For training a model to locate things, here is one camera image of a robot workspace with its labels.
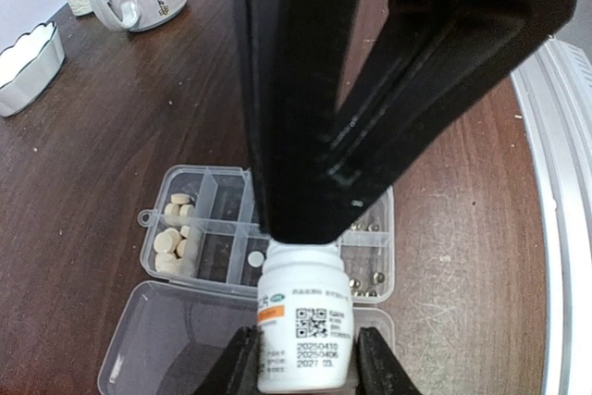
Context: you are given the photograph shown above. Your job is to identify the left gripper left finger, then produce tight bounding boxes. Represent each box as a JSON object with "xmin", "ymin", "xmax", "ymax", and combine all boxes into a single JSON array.
[{"xmin": 192, "ymin": 327, "xmax": 261, "ymax": 395}]

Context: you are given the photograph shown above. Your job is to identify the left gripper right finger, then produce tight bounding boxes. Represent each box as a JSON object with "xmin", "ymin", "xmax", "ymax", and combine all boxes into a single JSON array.
[{"xmin": 355, "ymin": 327, "xmax": 421, "ymax": 395}]

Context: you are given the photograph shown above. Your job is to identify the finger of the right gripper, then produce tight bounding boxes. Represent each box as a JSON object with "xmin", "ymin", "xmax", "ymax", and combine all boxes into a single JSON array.
[
  {"xmin": 232, "ymin": 0, "xmax": 358, "ymax": 244},
  {"xmin": 323, "ymin": 0, "xmax": 576, "ymax": 241}
]

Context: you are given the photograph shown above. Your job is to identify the front aluminium rail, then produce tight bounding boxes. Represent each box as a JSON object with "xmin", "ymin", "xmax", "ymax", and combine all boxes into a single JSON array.
[{"xmin": 511, "ymin": 39, "xmax": 591, "ymax": 394}]

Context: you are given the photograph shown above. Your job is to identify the white round pills in organizer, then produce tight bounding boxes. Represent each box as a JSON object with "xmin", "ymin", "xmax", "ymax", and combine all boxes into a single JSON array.
[{"xmin": 247, "ymin": 251, "xmax": 265, "ymax": 268}]

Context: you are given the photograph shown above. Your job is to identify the clear plastic pill organizer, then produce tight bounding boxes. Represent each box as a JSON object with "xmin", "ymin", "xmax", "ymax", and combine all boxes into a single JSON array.
[{"xmin": 96, "ymin": 163, "xmax": 398, "ymax": 395}]

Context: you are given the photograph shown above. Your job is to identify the small pills in organizer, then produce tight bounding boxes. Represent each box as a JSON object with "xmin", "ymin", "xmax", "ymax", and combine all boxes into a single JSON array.
[{"xmin": 340, "ymin": 228, "xmax": 392, "ymax": 303}]

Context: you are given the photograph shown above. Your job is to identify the small white pill bottle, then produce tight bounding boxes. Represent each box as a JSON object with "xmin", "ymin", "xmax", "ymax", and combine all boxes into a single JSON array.
[{"xmin": 257, "ymin": 241, "xmax": 355, "ymax": 394}]

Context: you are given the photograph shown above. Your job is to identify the white scalloped bowl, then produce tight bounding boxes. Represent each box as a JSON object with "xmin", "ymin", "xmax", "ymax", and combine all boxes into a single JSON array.
[{"xmin": 1, "ymin": 21, "xmax": 66, "ymax": 117}]

